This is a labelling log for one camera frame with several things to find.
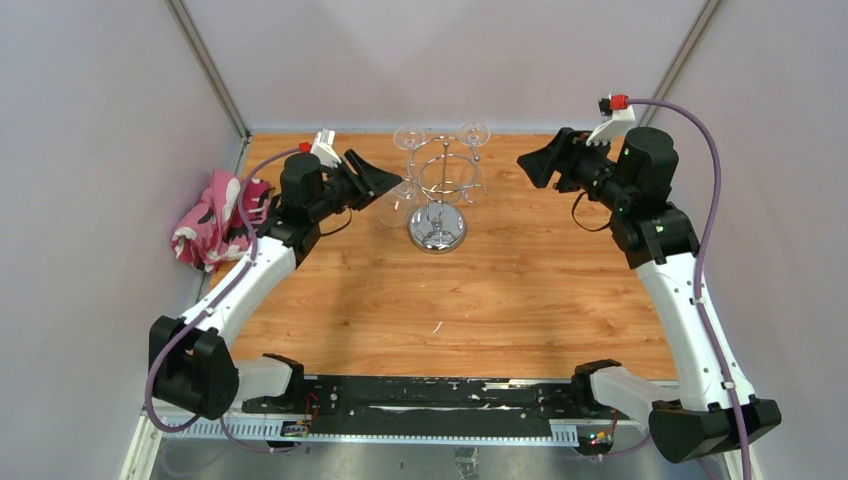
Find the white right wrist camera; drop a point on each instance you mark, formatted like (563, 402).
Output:
(619, 116)

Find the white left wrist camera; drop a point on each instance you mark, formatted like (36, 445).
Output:
(322, 146)

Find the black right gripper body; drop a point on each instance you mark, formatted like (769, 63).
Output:
(586, 166)

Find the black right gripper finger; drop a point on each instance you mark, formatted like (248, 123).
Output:
(539, 171)
(545, 157)

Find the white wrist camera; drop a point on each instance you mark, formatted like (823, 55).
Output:
(619, 116)
(322, 146)

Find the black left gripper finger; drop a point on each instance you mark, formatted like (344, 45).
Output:
(377, 188)
(372, 173)

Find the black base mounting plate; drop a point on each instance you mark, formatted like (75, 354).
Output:
(438, 408)

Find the clear wine glass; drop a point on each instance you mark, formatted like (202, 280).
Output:
(474, 134)
(408, 138)
(397, 205)

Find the chrome spiral wine glass rack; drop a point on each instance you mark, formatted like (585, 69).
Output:
(446, 171)

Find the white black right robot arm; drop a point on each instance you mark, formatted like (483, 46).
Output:
(714, 408)

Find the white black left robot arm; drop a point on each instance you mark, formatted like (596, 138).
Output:
(190, 363)

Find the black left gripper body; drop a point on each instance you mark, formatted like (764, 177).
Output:
(342, 189)

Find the aluminium frame rail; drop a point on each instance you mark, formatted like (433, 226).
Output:
(269, 432)

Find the pink camouflage cloth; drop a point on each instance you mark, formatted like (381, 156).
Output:
(213, 232)

